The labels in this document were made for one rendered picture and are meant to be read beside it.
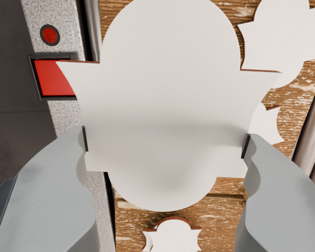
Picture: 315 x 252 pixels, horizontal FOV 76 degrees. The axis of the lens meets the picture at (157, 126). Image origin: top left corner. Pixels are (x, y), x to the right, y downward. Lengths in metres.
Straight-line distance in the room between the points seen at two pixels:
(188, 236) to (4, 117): 1.50
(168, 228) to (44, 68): 0.39
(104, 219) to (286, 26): 0.53
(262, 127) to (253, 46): 0.14
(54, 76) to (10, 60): 1.19
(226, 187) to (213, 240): 0.17
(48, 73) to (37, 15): 0.09
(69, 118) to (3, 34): 1.18
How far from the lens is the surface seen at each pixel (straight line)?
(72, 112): 0.41
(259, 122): 0.39
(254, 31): 0.35
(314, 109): 0.48
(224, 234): 0.57
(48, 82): 0.39
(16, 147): 1.83
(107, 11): 0.34
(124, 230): 0.55
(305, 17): 0.38
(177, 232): 0.49
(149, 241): 0.53
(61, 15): 0.38
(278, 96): 0.40
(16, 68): 1.56
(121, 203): 0.45
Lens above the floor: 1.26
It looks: 64 degrees down
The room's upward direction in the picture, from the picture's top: 178 degrees counter-clockwise
